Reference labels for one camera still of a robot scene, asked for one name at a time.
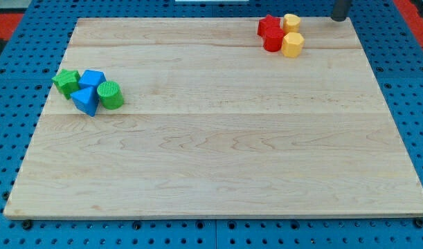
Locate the green star block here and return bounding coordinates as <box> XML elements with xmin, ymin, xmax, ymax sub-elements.
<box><xmin>52</xmin><ymin>69</ymin><xmax>80</xmax><ymax>100</ymax></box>

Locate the red cylinder block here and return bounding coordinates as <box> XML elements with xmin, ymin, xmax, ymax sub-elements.
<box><xmin>263</xmin><ymin>27</ymin><xmax>284</xmax><ymax>52</ymax></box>

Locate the yellow hexagon block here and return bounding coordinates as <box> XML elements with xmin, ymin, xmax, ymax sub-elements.
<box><xmin>281</xmin><ymin>33</ymin><xmax>305</xmax><ymax>58</ymax></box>

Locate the yellow heart block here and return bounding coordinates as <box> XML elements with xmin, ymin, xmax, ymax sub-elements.
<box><xmin>282</xmin><ymin>13</ymin><xmax>301</xmax><ymax>34</ymax></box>

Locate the light wooden board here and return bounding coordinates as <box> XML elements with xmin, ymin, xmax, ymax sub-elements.
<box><xmin>4</xmin><ymin>17</ymin><xmax>423</xmax><ymax>220</ymax></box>

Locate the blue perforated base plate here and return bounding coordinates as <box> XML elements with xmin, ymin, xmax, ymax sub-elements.
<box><xmin>0</xmin><ymin>1</ymin><xmax>423</xmax><ymax>248</ymax></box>

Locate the green cylinder block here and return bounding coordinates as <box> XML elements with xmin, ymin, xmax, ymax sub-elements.
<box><xmin>97</xmin><ymin>81</ymin><xmax>124</xmax><ymax>110</ymax></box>

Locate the blue triangle block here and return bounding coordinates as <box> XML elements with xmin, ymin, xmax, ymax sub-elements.
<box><xmin>70</xmin><ymin>86</ymin><xmax>99</xmax><ymax>117</ymax></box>

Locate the blue cube block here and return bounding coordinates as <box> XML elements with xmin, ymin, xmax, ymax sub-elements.
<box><xmin>78</xmin><ymin>70</ymin><xmax>106</xmax><ymax>89</ymax></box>

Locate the red star block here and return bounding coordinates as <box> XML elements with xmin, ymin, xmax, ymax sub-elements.
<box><xmin>257</xmin><ymin>14</ymin><xmax>280</xmax><ymax>37</ymax></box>

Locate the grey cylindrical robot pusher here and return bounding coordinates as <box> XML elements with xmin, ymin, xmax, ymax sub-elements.
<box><xmin>330</xmin><ymin>0</ymin><xmax>352</xmax><ymax>22</ymax></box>

